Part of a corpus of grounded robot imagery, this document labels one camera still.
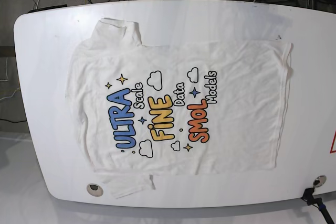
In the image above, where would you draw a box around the white printed T-shirt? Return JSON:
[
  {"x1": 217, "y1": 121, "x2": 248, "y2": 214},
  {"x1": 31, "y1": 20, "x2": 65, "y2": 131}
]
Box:
[{"x1": 65, "y1": 19, "x2": 292, "y2": 198}]

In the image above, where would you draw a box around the red and white warning sticker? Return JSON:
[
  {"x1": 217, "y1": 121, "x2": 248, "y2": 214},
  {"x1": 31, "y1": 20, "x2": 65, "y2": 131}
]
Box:
[{"x1": 330, "y1": 132, "x2": 336, "y2": 154}]

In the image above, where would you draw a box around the left table cable grommet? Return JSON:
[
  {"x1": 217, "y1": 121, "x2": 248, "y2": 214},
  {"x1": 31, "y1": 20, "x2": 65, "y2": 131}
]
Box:
[{"x1": 87, "y1": 184, "x2": 103, "y2": 197}]

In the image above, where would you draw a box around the table cable grommet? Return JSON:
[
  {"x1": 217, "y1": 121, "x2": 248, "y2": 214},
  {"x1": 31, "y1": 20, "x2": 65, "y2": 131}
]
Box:
[
  {"x1": 87, "y1": 184, "x2": 103, "y2": 197},
  {"x1": 313, "y1": 175, "x2": 327, "y2": 188}
]

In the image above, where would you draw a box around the black clamp with cable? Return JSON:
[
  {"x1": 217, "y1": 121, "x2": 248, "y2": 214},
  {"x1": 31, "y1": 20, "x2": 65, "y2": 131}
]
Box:
[{"x1": 301, "y1": 187, "x2": 334, "y2": 224}]

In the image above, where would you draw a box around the right table cable grommet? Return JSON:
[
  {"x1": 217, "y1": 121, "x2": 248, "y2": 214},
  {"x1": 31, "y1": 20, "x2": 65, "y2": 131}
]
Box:
[{"x1": 313, "y1": 175, "x2": 327, "y2": 188}]

